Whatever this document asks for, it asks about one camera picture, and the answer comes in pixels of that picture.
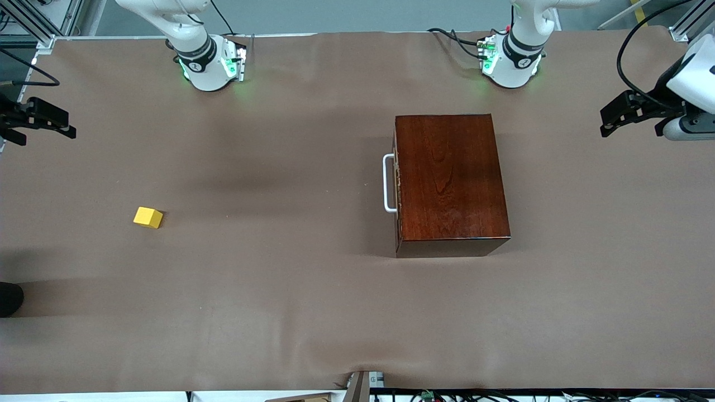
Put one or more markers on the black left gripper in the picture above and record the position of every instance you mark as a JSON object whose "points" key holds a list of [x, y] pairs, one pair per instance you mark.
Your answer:
{"points": [[658, 95]]}

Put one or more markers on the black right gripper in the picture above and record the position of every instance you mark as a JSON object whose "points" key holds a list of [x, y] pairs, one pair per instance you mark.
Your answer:
{"points": [[10, 119]]}

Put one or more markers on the yellow wooden block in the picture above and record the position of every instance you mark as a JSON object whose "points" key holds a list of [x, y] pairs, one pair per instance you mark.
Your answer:
{"points": [[147, 217]]}

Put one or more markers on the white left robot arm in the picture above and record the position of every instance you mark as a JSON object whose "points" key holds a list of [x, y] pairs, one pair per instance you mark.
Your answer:
{"points": [[516, 67]]}

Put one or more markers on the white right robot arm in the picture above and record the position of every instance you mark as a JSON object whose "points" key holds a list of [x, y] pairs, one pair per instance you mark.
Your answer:
{"points": [[204, 72]]}

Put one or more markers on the dark brown wooden cabinet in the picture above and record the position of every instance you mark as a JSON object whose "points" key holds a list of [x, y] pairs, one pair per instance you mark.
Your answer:
{"points": [[452, 178]]}

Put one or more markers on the black ribbed round object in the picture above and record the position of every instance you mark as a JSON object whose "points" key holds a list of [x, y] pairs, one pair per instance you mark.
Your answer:
{"points": [[8, 298]]}

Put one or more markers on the brown table cloth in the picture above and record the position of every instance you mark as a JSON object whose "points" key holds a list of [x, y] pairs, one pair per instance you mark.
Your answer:
{"points": [[279, 307]]}

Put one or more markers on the brown cardboard piece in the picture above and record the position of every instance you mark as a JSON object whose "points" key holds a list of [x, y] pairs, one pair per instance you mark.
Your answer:
{"points": [[301, 397]]}

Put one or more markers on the aluminium frame profile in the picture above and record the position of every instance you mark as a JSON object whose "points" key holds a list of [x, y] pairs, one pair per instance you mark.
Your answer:
{"points": [[86, 14], [28, 22], [690, 22]]}

